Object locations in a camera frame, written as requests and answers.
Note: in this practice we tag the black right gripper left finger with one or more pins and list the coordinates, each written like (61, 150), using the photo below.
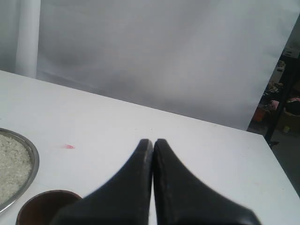
(123, 200)

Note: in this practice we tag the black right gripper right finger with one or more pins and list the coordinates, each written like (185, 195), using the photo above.
(182, 199)

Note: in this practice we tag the brown wooden cup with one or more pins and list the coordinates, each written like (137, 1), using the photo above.
(41, 209)

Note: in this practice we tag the steel pan of rice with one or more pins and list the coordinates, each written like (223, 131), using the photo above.
(19, 164)

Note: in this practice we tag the cardboard box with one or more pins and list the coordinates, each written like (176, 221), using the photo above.
(288, 122)

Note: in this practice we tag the black metal rack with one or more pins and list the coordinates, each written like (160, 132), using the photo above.
(282, 102)

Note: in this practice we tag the grey backdrop sheet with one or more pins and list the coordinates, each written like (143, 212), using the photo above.
(206, 59)

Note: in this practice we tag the white roll post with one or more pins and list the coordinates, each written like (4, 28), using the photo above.
(28, 36)

